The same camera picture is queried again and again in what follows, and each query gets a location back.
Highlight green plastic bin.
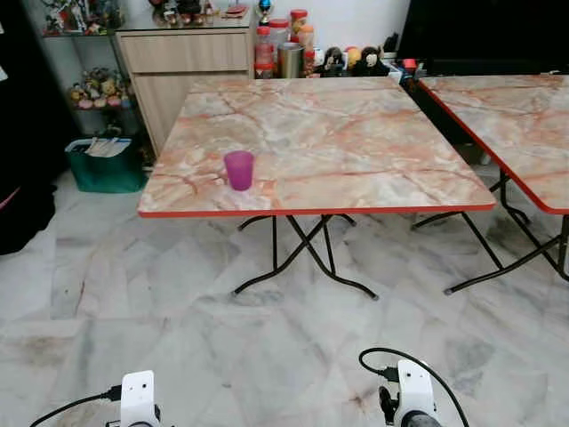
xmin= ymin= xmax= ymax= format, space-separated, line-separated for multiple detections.
xmin=65 ymin=136 xmax=149 ymax=195

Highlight purple plastic cup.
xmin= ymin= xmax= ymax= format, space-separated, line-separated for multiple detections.
xmin=223 ymin=150 xmax=256 ymax=192

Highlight papers in bin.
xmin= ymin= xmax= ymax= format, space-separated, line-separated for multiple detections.
xmin=78 ymin=135 xmax=134 ymax=159

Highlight large black object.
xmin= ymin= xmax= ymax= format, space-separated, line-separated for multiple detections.
xmin=0 ymin=0 xmax=60 ymax=256

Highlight glass shelf with plush toys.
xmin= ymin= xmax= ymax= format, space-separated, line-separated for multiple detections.
xmin=40 ymin=25 xmax=136 ymax=143

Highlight light wooden drawer cabinet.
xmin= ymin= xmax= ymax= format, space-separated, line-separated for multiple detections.
xmin=116 ymin=16 xmax=257 ymax=157

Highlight black toy figurine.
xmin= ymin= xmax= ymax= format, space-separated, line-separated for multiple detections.
xmin=325 ymin=47 xmax=346 ymax=77
xmin=359 ymin=47 xmax=381 ymax=77

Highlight steel canister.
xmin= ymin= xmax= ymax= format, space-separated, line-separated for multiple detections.
xmin=277 ymin=42 xmax=305 ymax=80

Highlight tall red-lid jar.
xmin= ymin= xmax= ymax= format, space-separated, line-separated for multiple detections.
xmin=255 ymin=27 xmax=276 ymax=79

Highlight clear red-lid jar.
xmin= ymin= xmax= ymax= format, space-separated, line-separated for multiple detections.
xmin=269 ymin=20 xmax=293 ymax=45

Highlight black television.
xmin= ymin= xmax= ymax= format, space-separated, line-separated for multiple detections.
xmin=397 ymin=0 xmax=569 ymax=61

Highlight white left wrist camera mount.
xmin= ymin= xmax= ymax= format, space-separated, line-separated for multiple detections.
xmin=120 ymin=371 xmax=161 ymax=427

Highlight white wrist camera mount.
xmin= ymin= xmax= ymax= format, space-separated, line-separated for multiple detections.
xmin=120 ymin=371 xmax=161 ymax=427
xmin=396 ymin=359 xmax=438 ymax=419

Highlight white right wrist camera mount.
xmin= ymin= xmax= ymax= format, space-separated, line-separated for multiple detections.
xmin=396 ymin=359 xmax=438 ymax=419

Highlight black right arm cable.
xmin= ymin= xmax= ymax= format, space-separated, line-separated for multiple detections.
xmin=359 ymin=348 xmax=470 ymax=427

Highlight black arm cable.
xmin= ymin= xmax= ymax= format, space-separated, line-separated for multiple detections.
xmin=28 ymin=385 xmax=124 ymax=427
xmin=359 ymin=348 xmax=470 ymax=427

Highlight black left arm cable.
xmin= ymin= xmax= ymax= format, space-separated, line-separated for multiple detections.
xmin=28 ymin=385 xmax=124 ymax=427

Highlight black metal table leg frame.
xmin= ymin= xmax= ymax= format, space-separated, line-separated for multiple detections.
xmin=233 ymin=212 xmax=381 ymax=301
xmin=411 ymin=169 xmax=569 ymax=296

